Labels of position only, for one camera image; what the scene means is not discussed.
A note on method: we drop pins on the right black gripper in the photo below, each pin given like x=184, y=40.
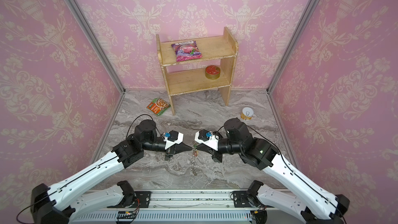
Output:
x=214, y=152

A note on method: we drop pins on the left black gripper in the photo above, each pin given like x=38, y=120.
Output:
x=180, y=148

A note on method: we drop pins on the metal ring plate with keyrings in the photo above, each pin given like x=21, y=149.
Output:
x=193, y=161

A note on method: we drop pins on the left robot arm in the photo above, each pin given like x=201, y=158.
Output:
x=68, y=200

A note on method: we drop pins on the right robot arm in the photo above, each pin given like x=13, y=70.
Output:
x=309, y=202

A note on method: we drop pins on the green orange soup packet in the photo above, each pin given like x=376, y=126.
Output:
x=158, y=106

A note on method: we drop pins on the small yellow pull-tab can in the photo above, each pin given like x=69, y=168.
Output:
x=247, y=113

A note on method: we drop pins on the round red-lid tin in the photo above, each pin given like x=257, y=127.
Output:
x=212, y=72

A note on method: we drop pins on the purple snack bag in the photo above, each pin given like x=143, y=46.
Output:
x=187, y=50

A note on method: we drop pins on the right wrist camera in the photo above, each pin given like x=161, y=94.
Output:
x=207, y=138

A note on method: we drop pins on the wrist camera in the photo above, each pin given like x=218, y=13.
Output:
x=207, y=138
x=172, y=138

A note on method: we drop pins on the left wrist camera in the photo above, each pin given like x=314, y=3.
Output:
x=172, y=138

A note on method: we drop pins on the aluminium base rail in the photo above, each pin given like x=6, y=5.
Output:
x=191, y=207

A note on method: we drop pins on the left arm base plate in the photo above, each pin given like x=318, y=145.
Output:
x=139, y=199

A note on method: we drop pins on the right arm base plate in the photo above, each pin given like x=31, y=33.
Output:
x=242, y=200

